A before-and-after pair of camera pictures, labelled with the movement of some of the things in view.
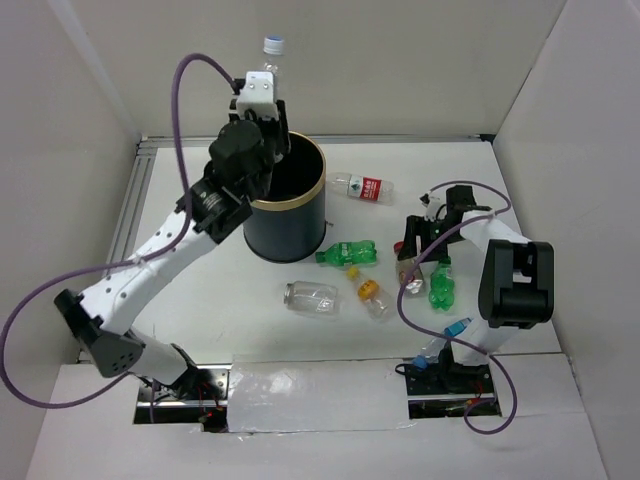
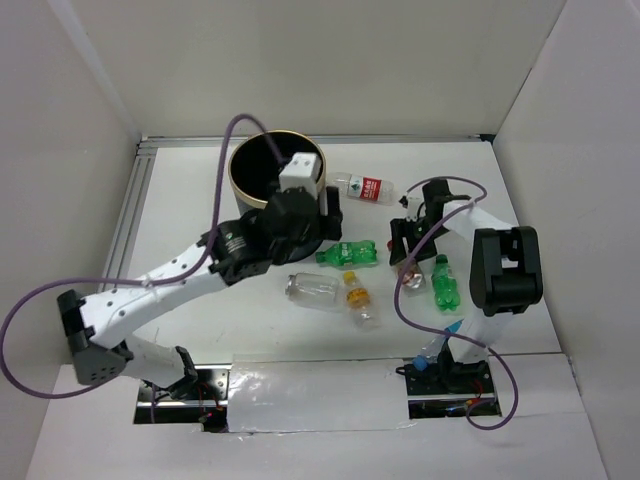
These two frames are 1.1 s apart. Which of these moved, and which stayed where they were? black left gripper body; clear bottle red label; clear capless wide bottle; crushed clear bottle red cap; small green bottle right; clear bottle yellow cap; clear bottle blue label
Moved: crushed clear bottle red cap; black left gripper body; clear bottle yellow cap; clear capless wide bottle
Stayed: small green bottle right; clear bottle blue label; clear bottle red label
